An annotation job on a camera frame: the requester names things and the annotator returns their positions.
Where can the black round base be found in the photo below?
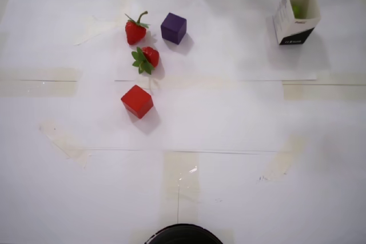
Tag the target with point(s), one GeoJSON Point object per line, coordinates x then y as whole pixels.
{"type": "Point", "coordinates": [183, 235]}

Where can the white and black cardboard box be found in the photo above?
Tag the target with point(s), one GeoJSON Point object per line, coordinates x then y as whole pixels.
{"type": "Point", "coordinates": [297, 32]}

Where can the red wooden cube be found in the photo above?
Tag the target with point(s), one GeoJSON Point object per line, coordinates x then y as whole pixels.
{"type": "Point", "coordinates": [137, 101]}

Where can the white paper sheet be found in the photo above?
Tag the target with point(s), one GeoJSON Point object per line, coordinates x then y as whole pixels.
{"type": "Point", "coordinates": [214, 55]}
{"type": "Point", "coordinates": [228, 127]}

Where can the red strawberry with curved stem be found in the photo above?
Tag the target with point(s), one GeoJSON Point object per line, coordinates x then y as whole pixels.
{"type": "Point", "coordinates": [134, 32]}

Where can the red strawberry with spread leaves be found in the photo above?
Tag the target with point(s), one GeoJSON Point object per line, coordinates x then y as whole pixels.
{"type": "Point", "coordinates": [151, 55]}

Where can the purple wooden cube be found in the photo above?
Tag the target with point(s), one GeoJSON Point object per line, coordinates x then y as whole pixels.
{"type": "Point", "coordinates": [173, 28]}

